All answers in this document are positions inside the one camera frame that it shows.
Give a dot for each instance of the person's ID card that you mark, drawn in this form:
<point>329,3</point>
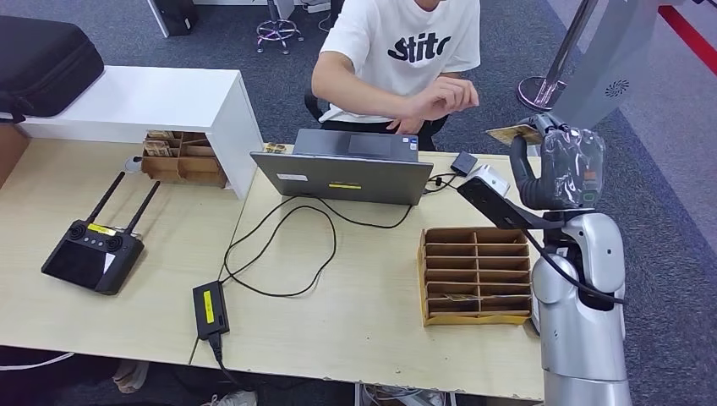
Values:
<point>512,135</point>

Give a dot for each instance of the grey laptop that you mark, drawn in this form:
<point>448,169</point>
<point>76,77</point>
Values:
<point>347,179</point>

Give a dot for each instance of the person's right hand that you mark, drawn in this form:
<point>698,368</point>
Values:
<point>445,98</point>

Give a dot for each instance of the black office chair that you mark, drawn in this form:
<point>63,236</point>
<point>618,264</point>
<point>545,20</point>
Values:
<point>312,106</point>

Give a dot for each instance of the small black external drive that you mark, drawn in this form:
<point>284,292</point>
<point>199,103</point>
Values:
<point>464,163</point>

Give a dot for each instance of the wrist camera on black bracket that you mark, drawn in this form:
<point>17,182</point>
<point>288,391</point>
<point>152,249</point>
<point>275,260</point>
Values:
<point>490,199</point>

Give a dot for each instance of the black power adapter yellow label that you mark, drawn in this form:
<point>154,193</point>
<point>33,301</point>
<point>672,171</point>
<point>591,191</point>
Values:
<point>210,309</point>

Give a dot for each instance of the person's left hand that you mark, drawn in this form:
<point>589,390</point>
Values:
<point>408,125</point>

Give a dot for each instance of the pale shoe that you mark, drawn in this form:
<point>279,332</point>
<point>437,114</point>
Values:
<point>131,376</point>

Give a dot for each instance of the small cardboard organizer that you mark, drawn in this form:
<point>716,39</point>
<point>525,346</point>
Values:
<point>185,168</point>

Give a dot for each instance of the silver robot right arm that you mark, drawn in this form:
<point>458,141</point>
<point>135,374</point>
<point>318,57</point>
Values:
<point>582,336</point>

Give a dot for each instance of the grey kiosk stand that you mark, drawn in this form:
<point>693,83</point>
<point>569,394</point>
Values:
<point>610,67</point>

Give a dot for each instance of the chrome stool base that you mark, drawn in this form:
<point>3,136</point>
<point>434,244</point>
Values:
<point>277,31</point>

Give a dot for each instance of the black computer tower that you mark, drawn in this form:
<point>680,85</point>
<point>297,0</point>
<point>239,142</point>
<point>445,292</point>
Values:
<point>173,15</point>

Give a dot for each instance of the large cardboard card organizer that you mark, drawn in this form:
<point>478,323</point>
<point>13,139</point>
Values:
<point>476,280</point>

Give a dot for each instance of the small white round object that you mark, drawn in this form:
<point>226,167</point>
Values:
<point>133,165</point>

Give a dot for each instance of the cards in small organizer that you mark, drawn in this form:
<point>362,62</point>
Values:
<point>158,147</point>

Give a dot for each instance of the white sneaker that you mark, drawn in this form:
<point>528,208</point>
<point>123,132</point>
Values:
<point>235,399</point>

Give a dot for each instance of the small card stack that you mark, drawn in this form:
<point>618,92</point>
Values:
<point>275,148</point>

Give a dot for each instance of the black carrying case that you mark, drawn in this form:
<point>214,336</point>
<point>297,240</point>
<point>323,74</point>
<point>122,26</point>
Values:
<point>45,61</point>

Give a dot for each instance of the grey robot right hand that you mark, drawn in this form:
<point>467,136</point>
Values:
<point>571,168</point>

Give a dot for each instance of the black remote controller with antennas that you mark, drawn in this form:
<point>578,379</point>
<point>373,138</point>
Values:
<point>92,260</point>

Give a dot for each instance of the chrome stanchion post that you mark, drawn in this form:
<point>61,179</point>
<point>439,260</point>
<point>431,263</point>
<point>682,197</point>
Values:
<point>538,92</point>

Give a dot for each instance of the person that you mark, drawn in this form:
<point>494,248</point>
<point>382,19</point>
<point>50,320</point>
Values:
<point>409,33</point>

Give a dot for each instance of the white desk shelf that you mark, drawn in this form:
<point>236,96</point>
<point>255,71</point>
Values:
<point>140,101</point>

